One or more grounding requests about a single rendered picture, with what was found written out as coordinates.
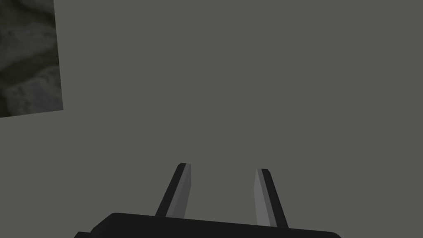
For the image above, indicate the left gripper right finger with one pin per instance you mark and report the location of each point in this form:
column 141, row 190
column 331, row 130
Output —
column 267, row 201

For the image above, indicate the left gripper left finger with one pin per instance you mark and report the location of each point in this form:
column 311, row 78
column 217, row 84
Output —
column 176, row 195

